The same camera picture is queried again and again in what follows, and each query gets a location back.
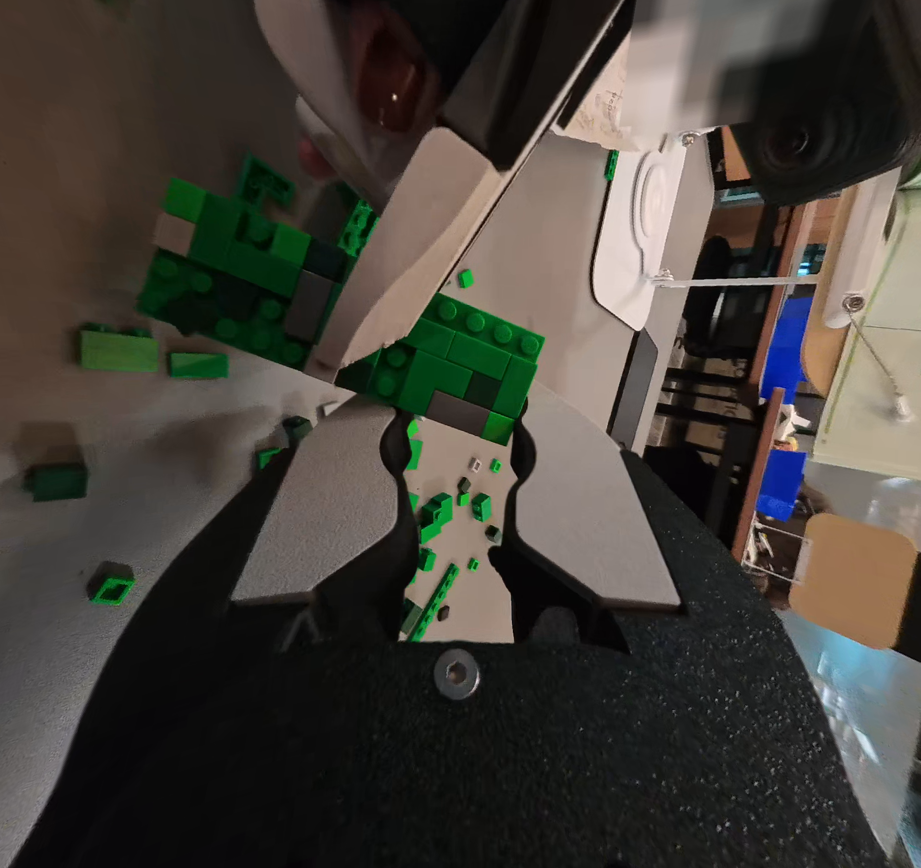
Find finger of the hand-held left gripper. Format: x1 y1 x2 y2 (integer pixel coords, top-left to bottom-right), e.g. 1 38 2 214
315 127 506 384

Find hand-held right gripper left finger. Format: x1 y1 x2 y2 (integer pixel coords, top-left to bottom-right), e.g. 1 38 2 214
229 394 424 606

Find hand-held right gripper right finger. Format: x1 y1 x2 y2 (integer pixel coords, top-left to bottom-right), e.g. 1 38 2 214
488 379 685 610

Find green toy brick assembly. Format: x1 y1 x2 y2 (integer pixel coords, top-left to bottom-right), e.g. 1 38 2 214
337 292 545 446

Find black desk mat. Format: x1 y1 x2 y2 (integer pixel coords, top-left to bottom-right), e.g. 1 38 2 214
608 327 659 452

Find grey desk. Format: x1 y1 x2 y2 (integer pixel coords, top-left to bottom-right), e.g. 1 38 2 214
0 0 659 868

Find person's left hand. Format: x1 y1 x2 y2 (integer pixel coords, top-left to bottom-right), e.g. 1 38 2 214
356 12 440 135

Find long green studded plate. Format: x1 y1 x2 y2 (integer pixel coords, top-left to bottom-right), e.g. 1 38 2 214
413 562 461 642

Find blue storage bin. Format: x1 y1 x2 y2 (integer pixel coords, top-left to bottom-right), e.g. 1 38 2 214
761 292 810 408
756 451 808 520

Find scattered loose toy bricks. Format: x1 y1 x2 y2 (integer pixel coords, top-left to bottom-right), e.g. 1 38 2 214
25 0 505 642

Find tan rounded board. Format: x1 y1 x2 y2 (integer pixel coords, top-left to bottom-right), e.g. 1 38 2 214
788 511 921 652

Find building instruction booklet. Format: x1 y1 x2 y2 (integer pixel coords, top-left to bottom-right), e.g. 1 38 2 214
813 163 921 466

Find green studded base plate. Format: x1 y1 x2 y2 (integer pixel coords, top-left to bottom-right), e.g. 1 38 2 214
137 177 378 374

